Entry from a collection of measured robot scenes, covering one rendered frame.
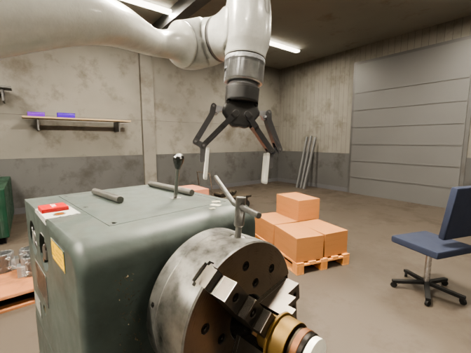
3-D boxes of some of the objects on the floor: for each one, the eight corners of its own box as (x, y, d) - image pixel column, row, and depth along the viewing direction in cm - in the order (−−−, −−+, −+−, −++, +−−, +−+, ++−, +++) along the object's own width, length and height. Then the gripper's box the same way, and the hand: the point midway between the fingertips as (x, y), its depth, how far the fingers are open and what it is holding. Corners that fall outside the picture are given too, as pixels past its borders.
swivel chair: (476, 295, 253) (490, 184, 239) (460, 321, 217) (476, 192, 203) (404, 270, 301) (412, 177, 287) (380, 288, 264) (389, 182, 251)
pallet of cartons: (359, 260, 328) (362, 205, 319) (306, 281, 278) (309, 217, 269) (289, 232, 429) (289, 190, 420) (240, 244, 379) (240, 196, 370)
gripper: (289, 96, 66) (282, 183, 67) (186, 82, 61) (179, 176, 62) (302, 88, 58) (293, 186, 59) (186, 72, 54) (178, 178, 55)
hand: (235, 176), depth 61 cm, fingers open, 13 cm apart
